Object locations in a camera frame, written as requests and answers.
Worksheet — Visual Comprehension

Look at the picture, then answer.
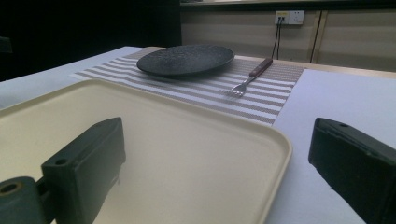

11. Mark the black round plate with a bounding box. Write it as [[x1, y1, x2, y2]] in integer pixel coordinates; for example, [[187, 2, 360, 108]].
[[135, 44, 235, 77]]

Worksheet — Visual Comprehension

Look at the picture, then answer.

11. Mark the white wall socket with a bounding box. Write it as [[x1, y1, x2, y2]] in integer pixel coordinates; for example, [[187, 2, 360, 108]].
[[274, 9, 305, 26]]

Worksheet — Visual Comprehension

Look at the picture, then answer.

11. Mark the beige plastic tray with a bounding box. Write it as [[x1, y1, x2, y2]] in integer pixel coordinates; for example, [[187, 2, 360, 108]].
[[0, 78, 293, 224]]

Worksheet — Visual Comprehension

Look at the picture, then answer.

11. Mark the striped woven placemat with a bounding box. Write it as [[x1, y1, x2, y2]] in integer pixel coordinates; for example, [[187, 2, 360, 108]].
[[70, 47, 305, 126]]

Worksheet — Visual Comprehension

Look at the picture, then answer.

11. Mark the fork with wooden handle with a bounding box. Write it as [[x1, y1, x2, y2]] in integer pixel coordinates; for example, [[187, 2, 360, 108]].
[[219, 57, 274, 98]]

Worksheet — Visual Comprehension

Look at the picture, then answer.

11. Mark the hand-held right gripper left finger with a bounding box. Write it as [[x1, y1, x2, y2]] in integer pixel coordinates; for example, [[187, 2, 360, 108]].
[[41, 117, 127, 224]]

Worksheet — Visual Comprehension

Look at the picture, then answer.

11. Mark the black power cable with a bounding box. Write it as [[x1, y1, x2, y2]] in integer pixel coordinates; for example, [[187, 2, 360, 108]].
[[276, 17, 284, 61], [271, 17, 281, 59]]

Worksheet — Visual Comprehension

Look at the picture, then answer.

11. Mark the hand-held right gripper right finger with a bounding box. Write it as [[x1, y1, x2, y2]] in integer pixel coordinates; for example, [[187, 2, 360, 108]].
[[307, 117, 396, 224]]

